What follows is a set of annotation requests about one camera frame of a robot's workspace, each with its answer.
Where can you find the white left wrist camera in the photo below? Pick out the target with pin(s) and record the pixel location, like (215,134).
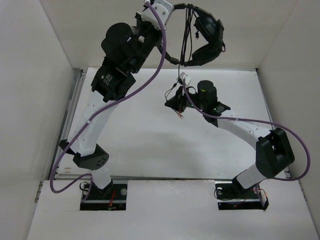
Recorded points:
(157,12)

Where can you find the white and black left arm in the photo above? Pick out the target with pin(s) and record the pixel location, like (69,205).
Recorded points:
(126,49)

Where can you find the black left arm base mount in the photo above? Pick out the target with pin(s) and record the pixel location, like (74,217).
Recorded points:
(113,200)

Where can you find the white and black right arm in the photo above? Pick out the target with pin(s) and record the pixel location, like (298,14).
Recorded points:
(273,151)

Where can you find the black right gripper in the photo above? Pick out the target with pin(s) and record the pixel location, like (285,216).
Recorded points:
(177,103)

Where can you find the black over-ear headphones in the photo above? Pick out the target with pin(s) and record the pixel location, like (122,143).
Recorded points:
(206,25)

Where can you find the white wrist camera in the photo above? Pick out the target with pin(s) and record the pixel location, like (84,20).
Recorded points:
(157,12)
(184,78)

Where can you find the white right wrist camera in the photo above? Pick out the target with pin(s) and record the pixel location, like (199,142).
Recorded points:
(184,78)

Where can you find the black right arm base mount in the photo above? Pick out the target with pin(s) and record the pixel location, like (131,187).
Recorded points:
(254,198)

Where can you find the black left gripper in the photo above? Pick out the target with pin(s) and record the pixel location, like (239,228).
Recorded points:
(140,22)

